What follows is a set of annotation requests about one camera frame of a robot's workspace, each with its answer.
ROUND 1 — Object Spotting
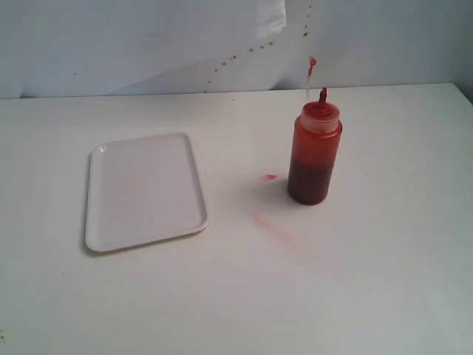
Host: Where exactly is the red ketchup squeeze bottle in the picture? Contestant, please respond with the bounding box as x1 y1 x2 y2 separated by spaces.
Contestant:
287 87 343 206

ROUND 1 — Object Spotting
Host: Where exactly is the white rectangular plastic tray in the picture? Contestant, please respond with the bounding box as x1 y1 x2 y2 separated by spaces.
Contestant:
84 132 208 253

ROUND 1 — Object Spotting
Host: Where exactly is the white paper sheet on wall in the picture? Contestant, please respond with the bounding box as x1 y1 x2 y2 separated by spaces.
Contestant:
256 0 287 38

